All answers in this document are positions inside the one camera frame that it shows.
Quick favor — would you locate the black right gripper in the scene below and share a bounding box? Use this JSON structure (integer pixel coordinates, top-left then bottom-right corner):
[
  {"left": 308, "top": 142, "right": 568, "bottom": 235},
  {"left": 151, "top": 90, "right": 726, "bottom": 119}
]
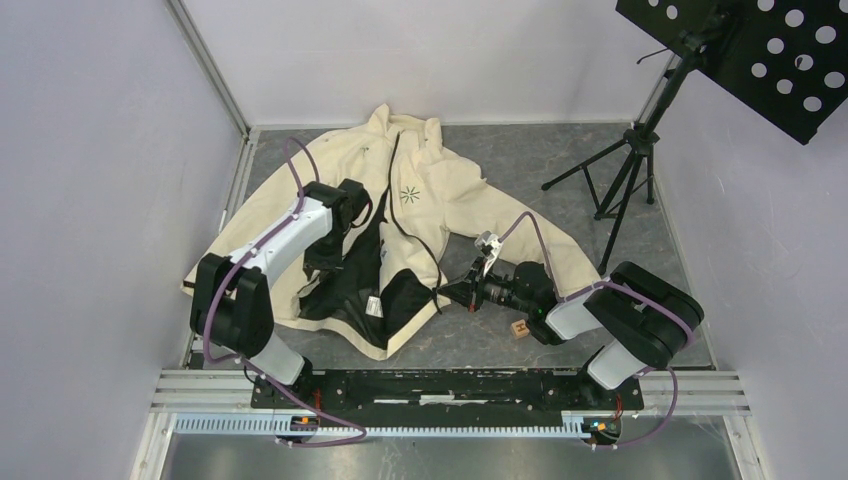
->
[{"left": 437, "top": 256, "right": 534, "bottom": 315}]

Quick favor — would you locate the cream zip-up jacket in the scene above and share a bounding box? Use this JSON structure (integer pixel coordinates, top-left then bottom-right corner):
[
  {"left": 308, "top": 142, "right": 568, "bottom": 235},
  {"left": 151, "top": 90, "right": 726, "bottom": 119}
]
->
[{"left": 210, "top": 105, "right": 599, "bottom": 360}]

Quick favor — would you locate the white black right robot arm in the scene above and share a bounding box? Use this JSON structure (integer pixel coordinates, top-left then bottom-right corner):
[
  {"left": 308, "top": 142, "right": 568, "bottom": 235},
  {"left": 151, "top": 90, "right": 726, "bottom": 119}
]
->
[{"left": 438, "top": 258, "right": 705, "bottom": 408}]

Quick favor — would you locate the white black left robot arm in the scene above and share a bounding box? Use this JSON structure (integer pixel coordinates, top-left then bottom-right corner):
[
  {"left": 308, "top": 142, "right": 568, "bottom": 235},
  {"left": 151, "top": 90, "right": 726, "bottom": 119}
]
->
[{"left": 189, "top": 179, "right": 370, "bottom": 408}]

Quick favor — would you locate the small wooden letter block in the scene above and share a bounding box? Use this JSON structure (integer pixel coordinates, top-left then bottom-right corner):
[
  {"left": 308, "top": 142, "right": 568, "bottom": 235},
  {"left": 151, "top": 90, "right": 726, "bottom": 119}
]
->
[{"left": 510, "top": 319, "right": 531, "bottom": 340}]

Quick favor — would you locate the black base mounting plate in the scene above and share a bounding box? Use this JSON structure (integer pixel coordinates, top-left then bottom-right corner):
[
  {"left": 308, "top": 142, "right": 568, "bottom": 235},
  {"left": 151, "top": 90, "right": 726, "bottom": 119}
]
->
[{"left": 303, "top": 368, "right": 644, "bottom": 428}]

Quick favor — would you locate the black music stand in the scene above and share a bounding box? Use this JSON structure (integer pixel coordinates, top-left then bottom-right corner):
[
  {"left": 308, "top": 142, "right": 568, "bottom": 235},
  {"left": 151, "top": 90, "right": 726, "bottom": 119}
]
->
[{"left": 541, "top": 1, "right": 847, "bottom": 273}]

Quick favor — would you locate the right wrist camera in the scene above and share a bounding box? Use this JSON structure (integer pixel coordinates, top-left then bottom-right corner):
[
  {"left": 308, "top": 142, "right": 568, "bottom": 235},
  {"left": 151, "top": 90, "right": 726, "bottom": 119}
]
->
[{"left": 474, "top": 231, "right": 503, "bottom": 275}]

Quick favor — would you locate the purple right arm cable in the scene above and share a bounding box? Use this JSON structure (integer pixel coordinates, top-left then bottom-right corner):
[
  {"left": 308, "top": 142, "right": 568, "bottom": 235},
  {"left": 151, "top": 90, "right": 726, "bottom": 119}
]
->
[{"left": 496, "top": 211, "right": 697, "bottom": 452}]

